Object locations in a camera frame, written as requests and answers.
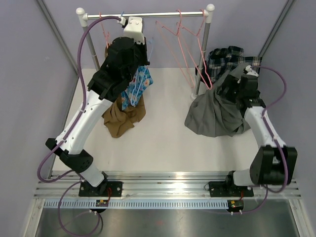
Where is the blue wire hanger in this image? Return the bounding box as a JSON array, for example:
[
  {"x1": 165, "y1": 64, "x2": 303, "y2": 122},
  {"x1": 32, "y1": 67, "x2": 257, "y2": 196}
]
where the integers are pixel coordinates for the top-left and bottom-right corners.
[
  {"x1": 148, "y1": 38, "x2": 155, "y2": 62},
  {"x1": 121, "y1": 16, "x2": 153, "y2": 110}
]

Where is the grey skirt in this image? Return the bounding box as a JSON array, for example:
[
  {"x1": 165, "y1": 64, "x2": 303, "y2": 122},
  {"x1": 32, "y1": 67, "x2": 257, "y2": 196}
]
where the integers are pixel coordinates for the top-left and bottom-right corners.
[{"x1": 184, "y1": 63, "x2": 250, "y2": 137}]

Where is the navy white plaid skirt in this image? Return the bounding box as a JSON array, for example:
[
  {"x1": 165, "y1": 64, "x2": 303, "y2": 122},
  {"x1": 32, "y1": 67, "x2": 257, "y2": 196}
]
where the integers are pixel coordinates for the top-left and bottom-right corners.
[{"x1": 200, "y1": 46, "x2": 263, "y2": 87}]

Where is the blue floral skirt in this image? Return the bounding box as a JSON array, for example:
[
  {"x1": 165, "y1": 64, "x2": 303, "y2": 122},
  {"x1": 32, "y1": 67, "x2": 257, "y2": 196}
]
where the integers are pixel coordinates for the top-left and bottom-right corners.
[{"x1": 121, "y1": 66, "x2": 154, "y2": 110}]

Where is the pink wire hanger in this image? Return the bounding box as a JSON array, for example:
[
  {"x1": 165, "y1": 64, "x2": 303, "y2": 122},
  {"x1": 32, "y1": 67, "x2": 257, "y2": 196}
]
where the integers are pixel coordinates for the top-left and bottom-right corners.
[
  {"x1": 176, "y1": 4, "x2": 214, "y2": 95},
  {"x1": 100, "y1": 22, "x2": 110, "y2": 49},
  {"x1": 155, "y1": 9, "x2": 196, "y2": 89}
]

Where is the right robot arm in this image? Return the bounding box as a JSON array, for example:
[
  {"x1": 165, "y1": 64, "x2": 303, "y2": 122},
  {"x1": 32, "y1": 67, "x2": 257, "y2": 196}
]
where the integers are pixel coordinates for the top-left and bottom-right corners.
[{"x1": 218, "y1": 72, "x2": 298, "y2": 197}]

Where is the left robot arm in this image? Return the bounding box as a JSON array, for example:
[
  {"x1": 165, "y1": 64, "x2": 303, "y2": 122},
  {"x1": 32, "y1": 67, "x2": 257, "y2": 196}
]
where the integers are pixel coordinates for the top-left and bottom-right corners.
[{"x1": 46, "y1": 37, "x2": 149, "y2": 197}]

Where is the tan brown skirt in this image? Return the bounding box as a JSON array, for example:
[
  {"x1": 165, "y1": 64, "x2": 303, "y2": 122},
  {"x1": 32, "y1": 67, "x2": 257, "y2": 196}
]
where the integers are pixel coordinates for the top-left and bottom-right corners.
[{"x1": 102, "y1": 91, "x2": 146, "y2": 138}]

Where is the metal clothes rack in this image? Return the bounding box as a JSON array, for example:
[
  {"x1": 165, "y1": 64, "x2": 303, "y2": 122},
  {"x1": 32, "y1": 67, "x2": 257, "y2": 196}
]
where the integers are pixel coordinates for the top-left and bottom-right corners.
[{"x1": 76, "y1": 7, "x2": 214, "y2": 99}]

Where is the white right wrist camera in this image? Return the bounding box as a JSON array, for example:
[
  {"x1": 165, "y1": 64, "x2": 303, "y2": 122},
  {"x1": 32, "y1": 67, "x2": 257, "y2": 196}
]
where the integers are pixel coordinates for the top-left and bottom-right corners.
[{"x1": 244, "y1": 65, "x2": 259, "y2": 77}]

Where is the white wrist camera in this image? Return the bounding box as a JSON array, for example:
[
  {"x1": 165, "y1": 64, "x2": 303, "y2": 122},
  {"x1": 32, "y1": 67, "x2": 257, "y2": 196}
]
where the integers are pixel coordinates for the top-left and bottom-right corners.
[
  {"x1": 244, "y1": 65, "x2": 259, "y2": 77},
  {"x1": 118, "y1": 16, "x2": 145, "y2": 45}
]

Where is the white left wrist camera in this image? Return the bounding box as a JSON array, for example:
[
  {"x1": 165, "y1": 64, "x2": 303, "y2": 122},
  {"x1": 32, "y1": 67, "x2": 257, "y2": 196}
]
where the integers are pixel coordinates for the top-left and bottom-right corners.
[{"x1": 118, "y1": 16, "x2": 145, "y2": 45}]

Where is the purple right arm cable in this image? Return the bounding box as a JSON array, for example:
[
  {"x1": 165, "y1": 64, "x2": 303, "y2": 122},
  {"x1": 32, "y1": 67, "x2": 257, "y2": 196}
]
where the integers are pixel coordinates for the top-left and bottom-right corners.
[{"x1": 204, "y1": 65, "x2": 289, "y2": 215}]

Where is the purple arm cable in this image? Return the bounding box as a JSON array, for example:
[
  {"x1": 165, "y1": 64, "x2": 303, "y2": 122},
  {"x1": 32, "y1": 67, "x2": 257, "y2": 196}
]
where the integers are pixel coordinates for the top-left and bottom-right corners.
[
  {"x1": 37, "y1": 15, "x2": 124, "y2": 234},
  {"x1": 204, "y1": 65, "x2": 289, "y2": 215}
]

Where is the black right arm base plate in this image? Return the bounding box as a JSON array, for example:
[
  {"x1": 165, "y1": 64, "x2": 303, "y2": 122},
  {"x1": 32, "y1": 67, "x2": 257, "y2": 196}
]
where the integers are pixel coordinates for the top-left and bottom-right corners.
[{"x1": 208, "y1": 181, "x2": 254, "y2": 198}]

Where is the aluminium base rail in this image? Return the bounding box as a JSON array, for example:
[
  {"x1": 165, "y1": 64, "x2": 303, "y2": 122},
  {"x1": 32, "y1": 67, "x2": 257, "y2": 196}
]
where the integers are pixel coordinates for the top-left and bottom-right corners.
[{"x1": 34, "y1": 172, "x2": 303, "y2": 200}]

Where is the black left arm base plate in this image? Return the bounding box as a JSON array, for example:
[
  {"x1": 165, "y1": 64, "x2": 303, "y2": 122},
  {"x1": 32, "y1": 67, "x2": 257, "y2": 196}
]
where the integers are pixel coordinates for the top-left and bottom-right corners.
[{"x1": 79, "y1": 181, "x2": 123, "y2": 198}]

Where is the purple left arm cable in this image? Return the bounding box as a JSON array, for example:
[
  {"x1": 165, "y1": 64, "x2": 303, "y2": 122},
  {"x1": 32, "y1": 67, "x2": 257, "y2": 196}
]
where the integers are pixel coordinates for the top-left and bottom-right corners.
[{"x1": 37, "y1": 15, "x2": 124, "y2": 234}]

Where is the white slotted cable duct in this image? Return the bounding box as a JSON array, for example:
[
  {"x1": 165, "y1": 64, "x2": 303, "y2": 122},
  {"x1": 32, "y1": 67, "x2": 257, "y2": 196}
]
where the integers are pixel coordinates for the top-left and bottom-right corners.
[{"x1": 44, "y1": 199, "x2": 228, "y2": 210}]

